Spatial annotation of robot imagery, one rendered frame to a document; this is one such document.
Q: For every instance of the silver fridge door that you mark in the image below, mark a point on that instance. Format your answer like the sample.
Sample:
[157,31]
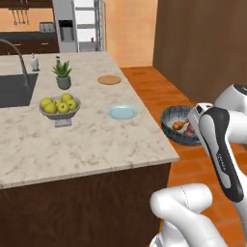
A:
[100,25]

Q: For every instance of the dark grey sink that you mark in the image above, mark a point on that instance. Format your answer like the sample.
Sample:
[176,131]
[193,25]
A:
[16,91]

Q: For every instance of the hanging kitchen utensil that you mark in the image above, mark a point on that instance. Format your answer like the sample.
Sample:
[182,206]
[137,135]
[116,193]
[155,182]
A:
[14,17]
[27,17]
[18,16]
[22,16]

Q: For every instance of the white soap dispenser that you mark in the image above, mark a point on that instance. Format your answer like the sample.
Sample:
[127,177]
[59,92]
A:
[34,63]

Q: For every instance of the green succulent plant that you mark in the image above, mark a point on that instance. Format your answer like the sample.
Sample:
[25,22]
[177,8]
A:
[62,69]

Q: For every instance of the silver toaster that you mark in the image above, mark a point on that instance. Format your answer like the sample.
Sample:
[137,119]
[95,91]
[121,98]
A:
[47,27]

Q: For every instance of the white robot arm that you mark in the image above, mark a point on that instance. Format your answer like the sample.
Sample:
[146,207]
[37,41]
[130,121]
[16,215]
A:
[189,209]

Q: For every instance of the grey pedestal fruit bowl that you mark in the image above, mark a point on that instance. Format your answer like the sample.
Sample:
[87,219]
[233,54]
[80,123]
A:
[61,118]

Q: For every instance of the dark wooden island cabinet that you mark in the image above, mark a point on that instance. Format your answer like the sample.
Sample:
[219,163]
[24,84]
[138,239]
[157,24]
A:
[80,209]

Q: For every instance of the dark blue patterned bowl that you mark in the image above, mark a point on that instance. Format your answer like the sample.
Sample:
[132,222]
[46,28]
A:
[170,130]

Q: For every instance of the brown chicken drumstick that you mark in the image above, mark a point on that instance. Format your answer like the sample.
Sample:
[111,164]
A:
[178,124]

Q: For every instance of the silver fridge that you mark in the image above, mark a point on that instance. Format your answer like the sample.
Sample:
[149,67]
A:
[66,29]

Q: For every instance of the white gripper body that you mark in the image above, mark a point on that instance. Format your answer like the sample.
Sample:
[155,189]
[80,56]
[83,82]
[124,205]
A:
[195,123]

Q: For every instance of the light blue plate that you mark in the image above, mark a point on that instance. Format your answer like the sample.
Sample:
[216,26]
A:
[122,112]

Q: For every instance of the small dark-capped bottle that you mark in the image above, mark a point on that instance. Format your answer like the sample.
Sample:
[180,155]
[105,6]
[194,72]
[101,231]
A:
[58,60]

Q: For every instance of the dark wooden wall cupboards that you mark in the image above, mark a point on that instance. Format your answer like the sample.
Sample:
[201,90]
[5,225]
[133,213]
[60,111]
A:
[25,3]

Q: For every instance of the grey curved tap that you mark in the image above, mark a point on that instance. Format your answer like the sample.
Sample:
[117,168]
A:
[21,61]

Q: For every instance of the grey-green plant pot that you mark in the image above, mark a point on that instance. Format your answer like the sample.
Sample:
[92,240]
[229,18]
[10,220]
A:
[63,83]

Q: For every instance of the dark wooden base cupboards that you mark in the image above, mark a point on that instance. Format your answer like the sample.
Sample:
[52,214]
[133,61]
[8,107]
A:
[29,45]

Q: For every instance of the green apple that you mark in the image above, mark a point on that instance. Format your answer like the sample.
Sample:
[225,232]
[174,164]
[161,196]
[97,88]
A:
[50,108]
[63,107]
[72,104]
[45,102]
[67,97]

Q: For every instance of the round wooden plate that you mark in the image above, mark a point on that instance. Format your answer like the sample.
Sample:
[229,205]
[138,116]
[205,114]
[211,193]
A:
[109,79]

